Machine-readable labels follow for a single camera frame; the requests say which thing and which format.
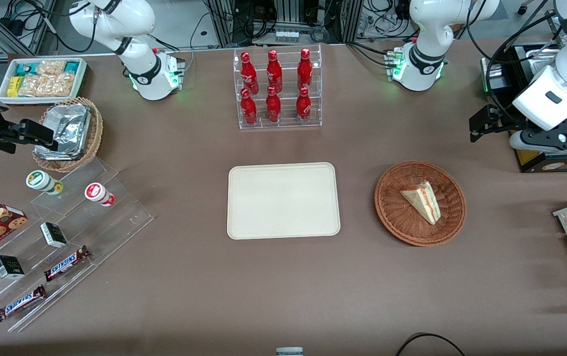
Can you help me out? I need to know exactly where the red lid yogurt cup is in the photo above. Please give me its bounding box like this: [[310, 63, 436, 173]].
[[84, 182, 116, 207]]

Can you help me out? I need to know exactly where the small black box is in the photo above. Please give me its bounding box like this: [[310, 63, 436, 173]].
[[40, 222, 68, 249], [0, 255, 25, 279]]

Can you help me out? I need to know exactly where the white rectangular snack tray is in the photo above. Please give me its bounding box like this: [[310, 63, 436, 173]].
[[0, 57, 88, 106]]

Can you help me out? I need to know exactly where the Snickers chocolate bar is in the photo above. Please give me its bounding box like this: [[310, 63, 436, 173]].
[[44, 246, 91, 282], [0, 284, 47, 323]]

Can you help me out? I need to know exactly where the red cola bottle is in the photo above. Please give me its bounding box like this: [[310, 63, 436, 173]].
[[266, 86, 282, 123], [266, 49, 283, 93], [240, 51, 259, 94], [296, 86, 312, 123], [240, 88, 258, 125], [297, 48, 313, 90]]

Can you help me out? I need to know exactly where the clear acrylic bottle rack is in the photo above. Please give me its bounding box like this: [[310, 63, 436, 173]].
[[233, 44, 323, 130]]

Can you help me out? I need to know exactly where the steel warmer pan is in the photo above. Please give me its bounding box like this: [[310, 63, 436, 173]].
[[525, 47, 562, 75]]

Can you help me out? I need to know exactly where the black table cable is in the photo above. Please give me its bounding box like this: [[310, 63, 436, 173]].
[[395, 332, 467, 356]]

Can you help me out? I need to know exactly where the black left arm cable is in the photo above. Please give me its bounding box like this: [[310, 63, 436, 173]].
[[466, 0, 567, 127]]

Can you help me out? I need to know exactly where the brown wicker basket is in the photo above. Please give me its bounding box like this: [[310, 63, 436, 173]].
[[375, 161, 467, 247]]

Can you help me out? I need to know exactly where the beige plastic tray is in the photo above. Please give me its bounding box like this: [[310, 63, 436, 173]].
[[227, 163, 341, 240]]

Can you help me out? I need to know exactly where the aluminium profile frame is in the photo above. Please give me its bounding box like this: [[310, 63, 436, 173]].
[[205, 0, 366, 48]]

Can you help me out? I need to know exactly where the aluminium foil container stack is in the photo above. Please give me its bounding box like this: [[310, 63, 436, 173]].
[[34, 103, 92, 160]]

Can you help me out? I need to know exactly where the large clear snack bag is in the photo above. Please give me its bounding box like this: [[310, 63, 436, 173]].
[[18, 73, 75, 97]]

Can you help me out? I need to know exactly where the black food warmer machine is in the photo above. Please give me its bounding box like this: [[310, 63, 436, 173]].
[[480, 44, 567, 174]]

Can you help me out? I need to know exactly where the green lid yogurt cup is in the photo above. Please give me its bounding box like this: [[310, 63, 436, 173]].
[[26, 170, 64, 196]]

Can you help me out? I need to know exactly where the light wicker basket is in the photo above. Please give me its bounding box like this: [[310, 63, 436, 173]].
[[32, 96, 104, 173]]

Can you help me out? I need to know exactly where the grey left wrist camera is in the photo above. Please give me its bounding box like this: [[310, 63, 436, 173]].
[[510, 131, 567, 157]]

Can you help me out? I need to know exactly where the small clear snack bag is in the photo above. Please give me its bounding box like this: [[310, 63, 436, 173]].
[[36, 59, 67, 76]]

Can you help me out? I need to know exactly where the triangular sandwich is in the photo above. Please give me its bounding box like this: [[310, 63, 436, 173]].
[[400, 181, 441, 225]]

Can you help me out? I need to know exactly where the clear acrylic stepped display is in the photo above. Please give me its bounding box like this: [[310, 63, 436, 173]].
[[0, 157, 154, 333]]

